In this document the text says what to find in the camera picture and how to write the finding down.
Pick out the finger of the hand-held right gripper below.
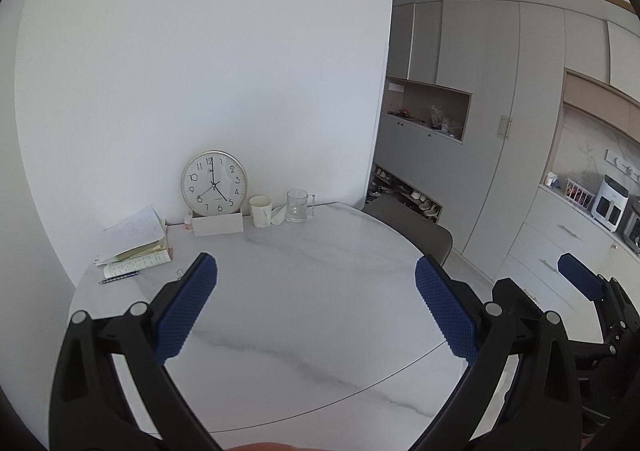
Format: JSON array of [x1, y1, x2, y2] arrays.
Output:
[[558, 253, 640, 357], [491, 277, 546, 324]]

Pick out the white mug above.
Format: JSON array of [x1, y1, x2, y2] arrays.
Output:
[[249, 195, 272, 228]]

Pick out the white drawer cabinet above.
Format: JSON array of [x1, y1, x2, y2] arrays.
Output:
[[492, 186, 640, 312]]

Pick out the white wall cabinet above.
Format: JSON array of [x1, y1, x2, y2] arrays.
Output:
[[564, 11, 640, 142]]

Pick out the white paper sheets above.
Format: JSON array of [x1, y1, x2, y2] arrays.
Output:
[[94, 205, 171, 267]]

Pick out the grey tall cabinet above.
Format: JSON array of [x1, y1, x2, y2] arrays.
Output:
[[370, 1, 566, 282]]

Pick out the white card box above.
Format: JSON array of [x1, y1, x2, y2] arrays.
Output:
[[191, 211, 244, 238]]

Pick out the white air fryer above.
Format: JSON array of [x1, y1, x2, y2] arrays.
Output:
[[591, 174, 632, 233]]

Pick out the pile of small shelf items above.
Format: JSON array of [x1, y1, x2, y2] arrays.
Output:
[[390, 106, 463, 136]]

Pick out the pink wire rack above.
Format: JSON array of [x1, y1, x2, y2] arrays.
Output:
[[565, 179, 593, 209]]

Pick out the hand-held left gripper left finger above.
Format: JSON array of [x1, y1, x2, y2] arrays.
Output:
[[48, 252, 221, 451]]

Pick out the row of shoes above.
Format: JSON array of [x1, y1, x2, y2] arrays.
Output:
[[367, 166, 443, 222]]

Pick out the white power strip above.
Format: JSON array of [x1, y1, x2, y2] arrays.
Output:
[[605, 149, 640, 182]]

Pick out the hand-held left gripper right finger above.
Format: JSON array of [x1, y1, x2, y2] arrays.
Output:
[[415, 256, 583, 451]]

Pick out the grey chair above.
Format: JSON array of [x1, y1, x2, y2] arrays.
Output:
[[362, 194, 453, 267]]

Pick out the round wall clock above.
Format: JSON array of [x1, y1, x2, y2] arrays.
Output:
[[180, 150, 248, 218]]

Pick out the glass mug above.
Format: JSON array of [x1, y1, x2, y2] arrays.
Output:
[[286, 189, 317, 224]]

